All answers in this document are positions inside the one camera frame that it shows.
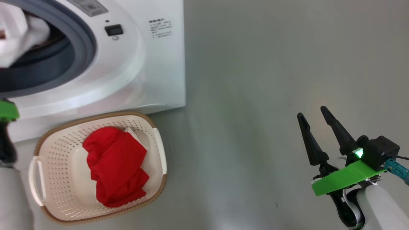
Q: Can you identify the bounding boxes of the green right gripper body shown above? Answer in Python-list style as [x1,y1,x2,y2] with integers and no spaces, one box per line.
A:
[312,160,385,197]

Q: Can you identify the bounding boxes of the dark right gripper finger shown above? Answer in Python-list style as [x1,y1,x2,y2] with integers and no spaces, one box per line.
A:
[320,106,358,156]
[297,112,329,166]

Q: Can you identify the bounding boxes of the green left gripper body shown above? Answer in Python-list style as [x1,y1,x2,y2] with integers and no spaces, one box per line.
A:
[0,98,20,164]

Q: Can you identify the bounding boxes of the white and red garment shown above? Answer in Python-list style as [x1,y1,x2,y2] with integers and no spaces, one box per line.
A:
[0,5,51,68]

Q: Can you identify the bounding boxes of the cream basket with brown rim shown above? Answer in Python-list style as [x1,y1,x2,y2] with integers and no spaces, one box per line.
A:
[29,111,168,226]

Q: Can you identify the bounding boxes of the black door latch socket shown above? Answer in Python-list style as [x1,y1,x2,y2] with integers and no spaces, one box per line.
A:
[105,24,124,36]

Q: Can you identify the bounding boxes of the white washing machine body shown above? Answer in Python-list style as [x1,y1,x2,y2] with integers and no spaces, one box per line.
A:
[0,0,186,143]

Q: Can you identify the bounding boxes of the grey rectangular plate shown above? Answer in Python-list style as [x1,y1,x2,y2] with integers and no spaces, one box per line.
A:
[67,0,108,17]

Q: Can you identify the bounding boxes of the round white filter cover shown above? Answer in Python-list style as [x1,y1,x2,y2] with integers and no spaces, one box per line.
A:
[136,103,168,112]

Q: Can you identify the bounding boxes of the small printed text label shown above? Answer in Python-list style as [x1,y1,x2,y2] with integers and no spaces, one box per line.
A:
[149,20,173,39]

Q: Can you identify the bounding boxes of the teal right cable connector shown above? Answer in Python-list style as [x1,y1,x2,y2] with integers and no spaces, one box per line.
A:
[383,159,409,186]

